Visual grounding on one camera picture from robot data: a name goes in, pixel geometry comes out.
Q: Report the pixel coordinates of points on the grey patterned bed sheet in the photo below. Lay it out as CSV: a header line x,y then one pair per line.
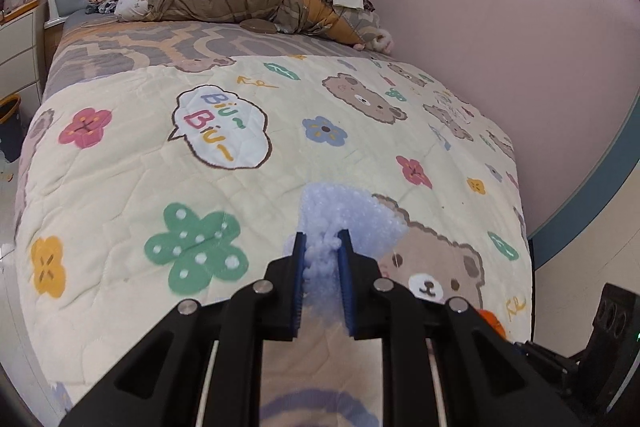
x,y
125,44

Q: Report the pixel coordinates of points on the brown round pad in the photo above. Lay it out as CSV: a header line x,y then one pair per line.
x,y
257,26

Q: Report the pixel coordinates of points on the orange peel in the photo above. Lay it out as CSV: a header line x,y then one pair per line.
x,y
492,323

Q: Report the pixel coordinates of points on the bed with cartoon quilt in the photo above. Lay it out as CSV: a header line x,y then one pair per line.
x,y
150,187

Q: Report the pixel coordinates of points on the white nightstand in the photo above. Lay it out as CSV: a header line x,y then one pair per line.
x,y
20,47

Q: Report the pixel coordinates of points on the purple foam fruit net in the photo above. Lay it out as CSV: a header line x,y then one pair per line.
x,y
345,212

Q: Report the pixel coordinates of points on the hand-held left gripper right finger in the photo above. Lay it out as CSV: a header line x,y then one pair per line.
x,y
345,282

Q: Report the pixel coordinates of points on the blue bin with brown rim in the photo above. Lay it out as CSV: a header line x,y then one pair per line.
x,y
9,127

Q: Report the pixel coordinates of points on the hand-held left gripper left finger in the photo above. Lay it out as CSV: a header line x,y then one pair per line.
x,y
299,277

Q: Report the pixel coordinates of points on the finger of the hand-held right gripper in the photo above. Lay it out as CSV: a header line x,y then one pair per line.
x,y
545,354

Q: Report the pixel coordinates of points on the pink and white plush toy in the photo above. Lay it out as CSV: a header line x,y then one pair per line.
x,y
382,41

